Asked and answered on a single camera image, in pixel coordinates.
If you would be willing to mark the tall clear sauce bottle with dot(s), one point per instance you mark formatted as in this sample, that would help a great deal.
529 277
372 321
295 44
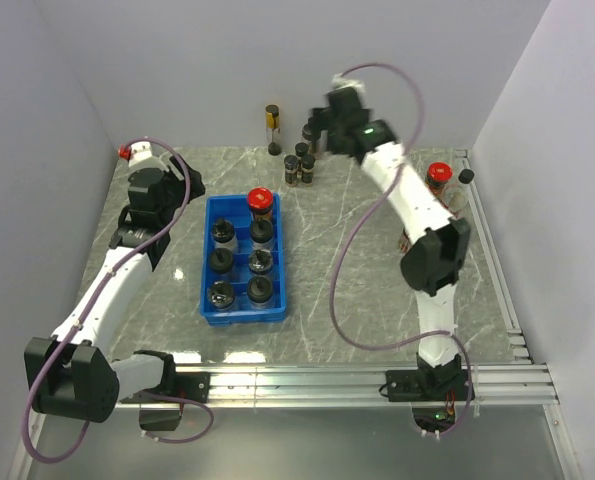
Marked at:
455 195

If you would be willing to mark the small spice jar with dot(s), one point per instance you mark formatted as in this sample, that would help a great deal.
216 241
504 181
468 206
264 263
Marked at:
307 164
291 165
301 149

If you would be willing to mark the tall yellow black grinder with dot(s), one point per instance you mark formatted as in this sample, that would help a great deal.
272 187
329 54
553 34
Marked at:
272 120

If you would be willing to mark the red lid jar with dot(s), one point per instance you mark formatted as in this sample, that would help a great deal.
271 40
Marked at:
260 201
437 176

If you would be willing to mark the small spice jar back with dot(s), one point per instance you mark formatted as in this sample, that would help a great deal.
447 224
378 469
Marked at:
301 149

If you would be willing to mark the aluminium front rail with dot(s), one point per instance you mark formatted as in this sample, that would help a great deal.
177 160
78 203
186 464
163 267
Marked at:
320 386

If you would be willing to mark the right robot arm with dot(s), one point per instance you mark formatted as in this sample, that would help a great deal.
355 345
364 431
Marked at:
438 240

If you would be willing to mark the black cap bottle back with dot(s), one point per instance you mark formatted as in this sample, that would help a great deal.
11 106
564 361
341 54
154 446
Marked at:
221 262

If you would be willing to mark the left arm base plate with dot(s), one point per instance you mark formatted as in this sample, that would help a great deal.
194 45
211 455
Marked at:
186 385

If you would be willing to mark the small spice jar right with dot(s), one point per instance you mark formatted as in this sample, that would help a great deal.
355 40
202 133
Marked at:
307 164

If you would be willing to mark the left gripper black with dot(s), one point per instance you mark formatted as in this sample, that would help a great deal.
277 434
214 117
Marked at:
172 178

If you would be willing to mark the small spice jar left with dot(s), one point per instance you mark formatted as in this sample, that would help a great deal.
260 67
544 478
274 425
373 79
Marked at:
291 165

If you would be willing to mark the white lid spice jar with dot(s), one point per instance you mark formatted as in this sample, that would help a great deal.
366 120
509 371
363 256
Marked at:
404 244

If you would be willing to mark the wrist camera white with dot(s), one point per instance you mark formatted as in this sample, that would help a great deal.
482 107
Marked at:
140 155
339 81

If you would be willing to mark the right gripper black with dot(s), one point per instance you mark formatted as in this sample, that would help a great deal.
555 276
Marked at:
324 121

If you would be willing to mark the blue divided plastic bin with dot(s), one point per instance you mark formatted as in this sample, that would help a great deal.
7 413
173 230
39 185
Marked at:
235 209

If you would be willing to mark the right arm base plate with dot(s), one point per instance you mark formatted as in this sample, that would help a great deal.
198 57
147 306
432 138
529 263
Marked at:
427 386

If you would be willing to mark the shaker jar white powder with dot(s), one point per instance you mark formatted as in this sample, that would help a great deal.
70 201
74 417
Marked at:
221 295

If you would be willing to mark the black cap bottle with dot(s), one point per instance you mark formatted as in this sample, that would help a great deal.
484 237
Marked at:
260 262
221 262

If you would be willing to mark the knob lid jar white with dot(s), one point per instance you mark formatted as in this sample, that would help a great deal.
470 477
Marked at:
260 292

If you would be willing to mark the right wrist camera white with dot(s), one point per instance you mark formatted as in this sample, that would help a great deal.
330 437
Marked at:
339 81

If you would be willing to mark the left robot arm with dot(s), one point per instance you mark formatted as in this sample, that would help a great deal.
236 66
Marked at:
68 373

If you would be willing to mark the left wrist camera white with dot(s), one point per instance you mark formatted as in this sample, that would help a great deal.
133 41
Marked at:
140 155

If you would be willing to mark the black cap bottle front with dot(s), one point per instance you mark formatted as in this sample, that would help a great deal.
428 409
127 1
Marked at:
260 262

